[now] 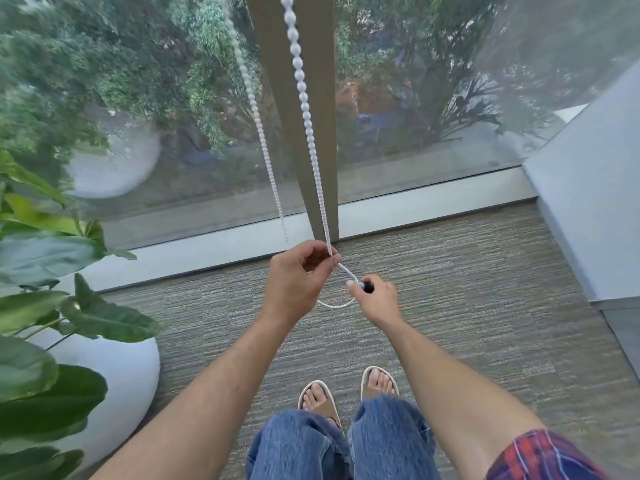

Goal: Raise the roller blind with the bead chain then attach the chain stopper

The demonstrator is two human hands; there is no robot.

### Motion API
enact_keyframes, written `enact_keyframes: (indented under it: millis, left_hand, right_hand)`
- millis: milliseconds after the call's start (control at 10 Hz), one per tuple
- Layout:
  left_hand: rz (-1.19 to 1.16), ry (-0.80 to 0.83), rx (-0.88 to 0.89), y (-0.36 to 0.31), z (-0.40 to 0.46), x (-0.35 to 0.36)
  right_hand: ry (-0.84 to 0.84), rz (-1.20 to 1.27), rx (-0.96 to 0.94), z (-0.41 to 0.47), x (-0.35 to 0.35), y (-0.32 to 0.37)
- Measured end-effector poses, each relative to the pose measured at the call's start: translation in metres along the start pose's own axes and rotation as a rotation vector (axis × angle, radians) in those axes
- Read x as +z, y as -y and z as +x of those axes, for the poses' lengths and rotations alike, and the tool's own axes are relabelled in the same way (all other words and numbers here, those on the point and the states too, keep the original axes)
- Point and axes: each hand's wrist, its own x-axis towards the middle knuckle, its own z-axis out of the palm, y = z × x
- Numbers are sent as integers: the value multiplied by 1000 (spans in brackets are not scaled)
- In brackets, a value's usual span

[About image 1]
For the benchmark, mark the beige left sandal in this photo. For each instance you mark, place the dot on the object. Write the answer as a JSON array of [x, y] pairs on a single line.
[[325, 407]]

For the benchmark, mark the person's left forearm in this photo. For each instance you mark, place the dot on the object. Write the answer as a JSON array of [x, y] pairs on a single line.
[[200, 394]]

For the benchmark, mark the blue jeans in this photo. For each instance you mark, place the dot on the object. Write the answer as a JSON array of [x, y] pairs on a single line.
[[385, 439]]

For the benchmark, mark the beige right sandal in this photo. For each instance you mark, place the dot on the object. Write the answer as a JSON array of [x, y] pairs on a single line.
[[371, 392]]

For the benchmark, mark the person's left hand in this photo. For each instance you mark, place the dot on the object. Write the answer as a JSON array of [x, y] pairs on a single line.
[[292, 287]]

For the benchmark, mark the beige sandal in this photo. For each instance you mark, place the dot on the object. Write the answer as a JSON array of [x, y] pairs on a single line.
[[325, 407], [371, 392]]

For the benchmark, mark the white round planter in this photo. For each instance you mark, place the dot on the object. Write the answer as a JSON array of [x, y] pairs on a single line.
[[117, 379]]

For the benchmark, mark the brown window mullion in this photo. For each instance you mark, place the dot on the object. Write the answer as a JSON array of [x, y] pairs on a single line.
[[295, 54]]

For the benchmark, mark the person's left thumb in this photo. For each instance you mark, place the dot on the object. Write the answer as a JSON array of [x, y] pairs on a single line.
[[330, 267]]

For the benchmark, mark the green leafy potted plant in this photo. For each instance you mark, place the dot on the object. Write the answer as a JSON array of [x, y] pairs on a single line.
[[37, 254]]

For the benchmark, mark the person's right forearm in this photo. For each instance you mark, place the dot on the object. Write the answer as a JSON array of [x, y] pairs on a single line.
[[450, 394]]

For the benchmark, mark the white window sill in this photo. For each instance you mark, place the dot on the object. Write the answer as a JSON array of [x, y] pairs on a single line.
[[425, 197]]

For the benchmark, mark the window glass pane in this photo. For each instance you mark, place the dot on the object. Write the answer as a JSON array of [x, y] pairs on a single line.
[[150, 159], [425, 144]]

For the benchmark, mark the person's right thumb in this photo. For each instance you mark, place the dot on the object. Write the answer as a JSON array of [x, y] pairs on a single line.
[[356, 286]]

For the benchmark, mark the person's right hand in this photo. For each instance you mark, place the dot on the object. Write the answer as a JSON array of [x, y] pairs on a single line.
[[382, 304]]

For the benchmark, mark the red plaid shirt sleeve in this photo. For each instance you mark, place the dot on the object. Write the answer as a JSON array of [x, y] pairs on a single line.
[[542, 457]]

